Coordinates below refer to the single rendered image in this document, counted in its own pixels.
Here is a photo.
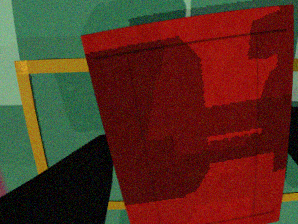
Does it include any orange rectangular outline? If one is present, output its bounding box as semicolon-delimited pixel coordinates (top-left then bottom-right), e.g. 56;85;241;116
15;57;298;210

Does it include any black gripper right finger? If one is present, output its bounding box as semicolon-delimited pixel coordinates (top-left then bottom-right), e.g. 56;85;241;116
287;107;298;165

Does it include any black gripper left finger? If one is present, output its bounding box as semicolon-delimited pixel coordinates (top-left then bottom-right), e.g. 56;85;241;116
0;135;113;224

